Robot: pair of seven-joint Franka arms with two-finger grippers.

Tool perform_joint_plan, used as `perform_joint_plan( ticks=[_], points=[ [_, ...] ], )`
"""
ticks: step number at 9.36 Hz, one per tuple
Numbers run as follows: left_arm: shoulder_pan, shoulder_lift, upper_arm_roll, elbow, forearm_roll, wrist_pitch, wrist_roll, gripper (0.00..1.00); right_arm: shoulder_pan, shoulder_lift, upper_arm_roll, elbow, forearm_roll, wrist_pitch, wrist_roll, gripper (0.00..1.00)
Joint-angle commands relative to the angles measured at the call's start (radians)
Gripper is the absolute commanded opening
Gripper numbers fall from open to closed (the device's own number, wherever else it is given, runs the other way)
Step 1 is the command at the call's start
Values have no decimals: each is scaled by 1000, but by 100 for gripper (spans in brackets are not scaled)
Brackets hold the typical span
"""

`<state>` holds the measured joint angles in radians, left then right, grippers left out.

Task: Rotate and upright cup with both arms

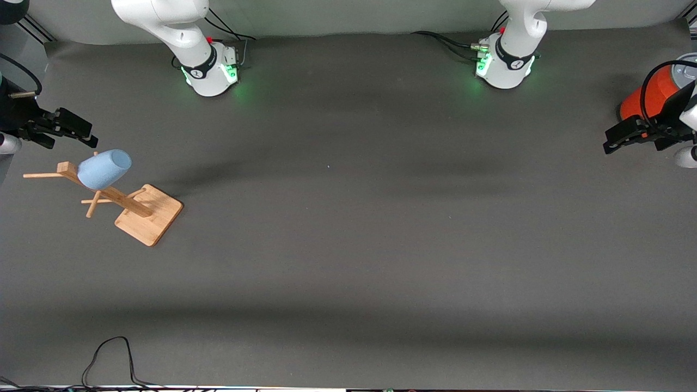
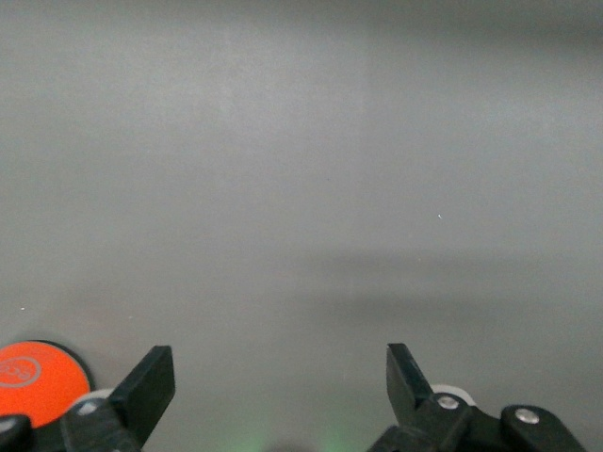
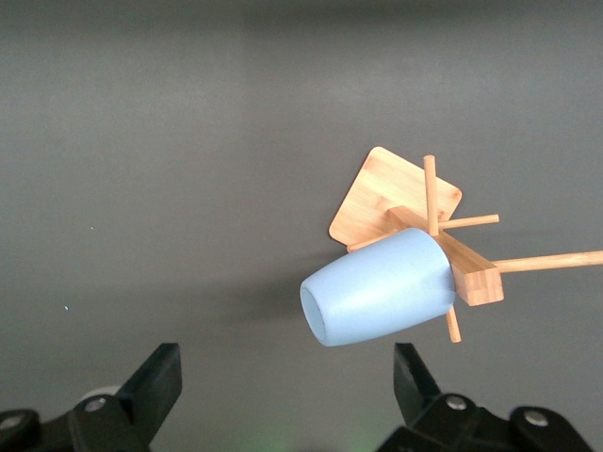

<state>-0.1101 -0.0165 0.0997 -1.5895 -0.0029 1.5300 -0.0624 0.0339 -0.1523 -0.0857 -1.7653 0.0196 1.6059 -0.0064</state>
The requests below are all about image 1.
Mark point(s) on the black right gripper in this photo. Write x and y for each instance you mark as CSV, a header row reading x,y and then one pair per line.
x,y
12,115

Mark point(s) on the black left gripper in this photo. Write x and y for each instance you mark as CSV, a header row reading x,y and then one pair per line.
x,y
677,113

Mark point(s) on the light blue plastic cup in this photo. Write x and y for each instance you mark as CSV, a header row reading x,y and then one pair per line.
x,y
103,169

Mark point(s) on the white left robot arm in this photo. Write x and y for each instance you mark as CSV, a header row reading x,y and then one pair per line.
x,y
523,32

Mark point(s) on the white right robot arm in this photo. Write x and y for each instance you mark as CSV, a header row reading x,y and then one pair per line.
x,y
179,27

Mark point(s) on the wooden cup rack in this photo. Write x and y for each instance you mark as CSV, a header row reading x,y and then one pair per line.
x,y
150,218

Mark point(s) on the orange drink can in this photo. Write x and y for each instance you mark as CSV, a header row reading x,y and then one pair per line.
x,y
656,92

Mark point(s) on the aluminium frame rail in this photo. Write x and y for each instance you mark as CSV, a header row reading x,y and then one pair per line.
x,y
35,28
690,20

